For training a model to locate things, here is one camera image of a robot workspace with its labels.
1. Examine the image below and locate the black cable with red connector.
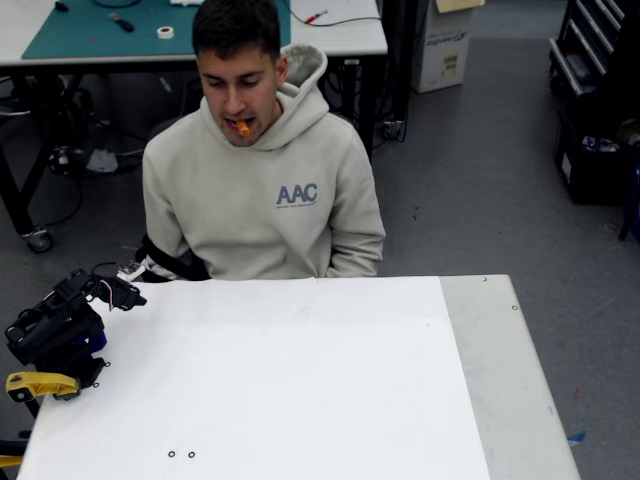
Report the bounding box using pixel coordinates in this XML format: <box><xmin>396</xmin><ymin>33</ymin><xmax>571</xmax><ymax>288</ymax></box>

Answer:
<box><xmin>282</xmin><ymin>0</ymin><xmax>382</xmax><ymax>27</ymax></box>

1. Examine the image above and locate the white workbench with black frame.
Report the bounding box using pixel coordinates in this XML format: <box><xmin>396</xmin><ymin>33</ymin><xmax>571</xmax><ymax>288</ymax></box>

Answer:
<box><xmin>0</xmin><ymin>0</ymin><xmax>389</xmax><ymax>254</ymax></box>

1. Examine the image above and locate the yellow table clamp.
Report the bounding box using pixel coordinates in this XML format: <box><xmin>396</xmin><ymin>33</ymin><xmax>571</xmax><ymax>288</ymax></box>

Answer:
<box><xmin>0</xmin><ymin>438</ymin><xmax>27</xmax><ymax>471</ymax></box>
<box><xmin>5</xmin><ymin>371</ymin><xmax>82</xmax><ymax>403</ymax></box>

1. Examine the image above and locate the green cutting mat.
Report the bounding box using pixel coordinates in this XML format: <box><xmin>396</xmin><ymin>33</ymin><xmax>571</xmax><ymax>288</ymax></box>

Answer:
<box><xmin>20</xmin><ymin>0</ymin><xmax>292</xmax><ymax>60</ymax></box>

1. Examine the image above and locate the white cardboard box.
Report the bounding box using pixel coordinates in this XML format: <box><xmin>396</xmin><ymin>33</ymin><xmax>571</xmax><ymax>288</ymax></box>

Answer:
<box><xmin>410</xmin><ymin>0</ymin><xmax>486</xmax><ymax>95</ymax></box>

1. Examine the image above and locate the workbench caster wheel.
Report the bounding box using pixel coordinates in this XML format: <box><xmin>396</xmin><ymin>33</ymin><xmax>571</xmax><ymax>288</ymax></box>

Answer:
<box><xmin>25</xmin><ymin>227</ymin><xmax>54</xmax><ymax>254</ymax></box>

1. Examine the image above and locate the black drawer tool cabinet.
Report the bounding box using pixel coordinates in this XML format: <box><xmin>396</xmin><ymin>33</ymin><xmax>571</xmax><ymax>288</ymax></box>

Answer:
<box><xmin>548</xmin><ymin>0</ymin><xmax>640</xmax><ymax>99</ymax></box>

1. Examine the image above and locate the black storage crate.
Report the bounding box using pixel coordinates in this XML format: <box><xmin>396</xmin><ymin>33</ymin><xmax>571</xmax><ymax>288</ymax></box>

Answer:
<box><xmin>553</xmin><ymin>107</ymin><xmax>640</xmax><ymax>206</ymax></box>

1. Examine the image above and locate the man in beige hoodie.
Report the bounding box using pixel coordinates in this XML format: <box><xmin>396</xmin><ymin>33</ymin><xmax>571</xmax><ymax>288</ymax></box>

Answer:
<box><xmin>141</xmin><ymin>0</ymin><xmax>387</xmax><ymax>281</ymax></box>

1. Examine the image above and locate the large white paper sheet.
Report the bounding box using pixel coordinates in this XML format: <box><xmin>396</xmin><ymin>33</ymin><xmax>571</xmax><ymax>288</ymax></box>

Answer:
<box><xmin>17</xmin><ymin>275</ymin><xmax>494</xmax><ymax>480</ymax></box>

